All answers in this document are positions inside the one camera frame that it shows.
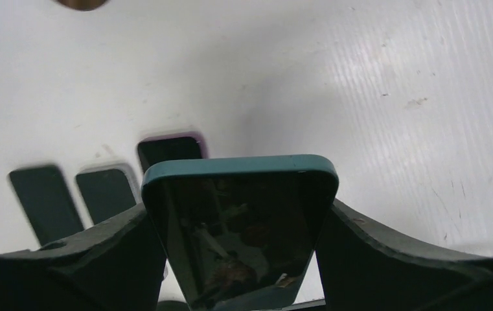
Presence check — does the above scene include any round wooden base phone stand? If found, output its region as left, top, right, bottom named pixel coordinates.
left=55, top=0, right=108, bottom=12

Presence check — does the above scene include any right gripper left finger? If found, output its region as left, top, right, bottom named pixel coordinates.
left=0, top=204, right=166, bottom=310

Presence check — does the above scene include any purple smartphone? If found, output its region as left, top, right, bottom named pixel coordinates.
left=136, top=132, right=209, bottom=173

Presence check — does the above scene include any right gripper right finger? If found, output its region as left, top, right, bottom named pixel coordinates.
left=316, top=200, right=493, bottom=310

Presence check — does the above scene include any black smartphone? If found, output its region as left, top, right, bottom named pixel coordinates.
left=75, top=163, right=140, bottom=225
left=8, top=164, right=84, bottom=246

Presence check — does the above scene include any teal smartphone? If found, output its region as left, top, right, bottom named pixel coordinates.
left=141, top=154, right=339, bottom=310

